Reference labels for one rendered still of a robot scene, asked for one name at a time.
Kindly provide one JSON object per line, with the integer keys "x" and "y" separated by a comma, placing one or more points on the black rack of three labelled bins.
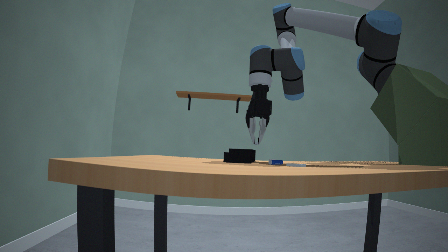
{"x": 240, "y": 156}

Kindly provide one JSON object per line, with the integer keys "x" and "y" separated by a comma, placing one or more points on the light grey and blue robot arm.
{"x": 378, "y": 32}

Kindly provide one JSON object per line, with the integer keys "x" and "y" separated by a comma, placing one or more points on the blue aa battery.
{"x": 277, "y": 162}

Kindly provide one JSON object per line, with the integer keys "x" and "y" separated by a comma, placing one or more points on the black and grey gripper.
{"x": 262, "y": 109}

